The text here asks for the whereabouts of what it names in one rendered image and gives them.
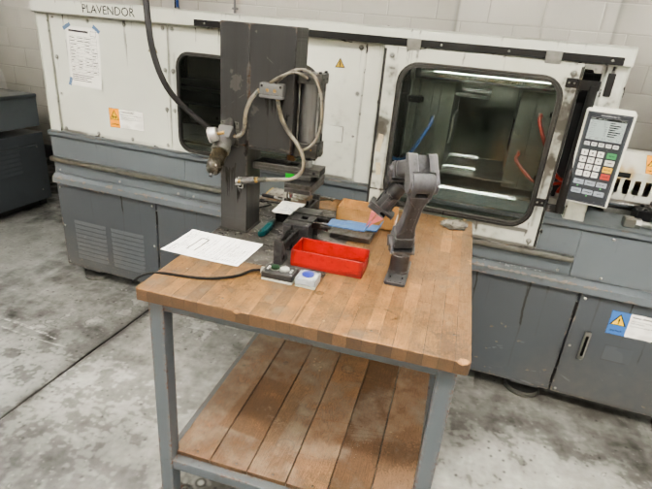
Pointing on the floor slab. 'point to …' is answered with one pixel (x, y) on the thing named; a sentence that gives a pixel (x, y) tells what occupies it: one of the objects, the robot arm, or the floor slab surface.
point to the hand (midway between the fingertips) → (368, 224)
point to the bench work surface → (319, 369)
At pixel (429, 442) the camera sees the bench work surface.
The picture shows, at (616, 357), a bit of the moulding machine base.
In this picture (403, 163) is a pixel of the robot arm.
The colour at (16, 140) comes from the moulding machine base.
